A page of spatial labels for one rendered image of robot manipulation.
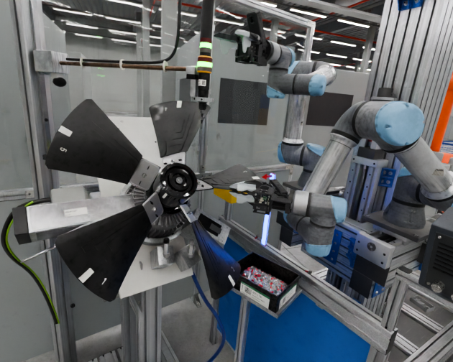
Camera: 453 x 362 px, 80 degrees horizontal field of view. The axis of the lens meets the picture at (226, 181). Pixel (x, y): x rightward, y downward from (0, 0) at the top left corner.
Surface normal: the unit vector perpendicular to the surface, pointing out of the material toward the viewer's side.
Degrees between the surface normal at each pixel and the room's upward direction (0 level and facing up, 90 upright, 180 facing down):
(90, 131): 77
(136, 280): 50
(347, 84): 90
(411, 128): 86
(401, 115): 86
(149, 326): 90
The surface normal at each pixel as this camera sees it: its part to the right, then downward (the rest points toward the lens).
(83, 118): 0.25, -0.01
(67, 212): 0.49, -0.40
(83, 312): 0.57, 0.28
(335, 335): -0.82, 0.10
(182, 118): -0.11, -0.47
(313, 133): 0.33, 0.29
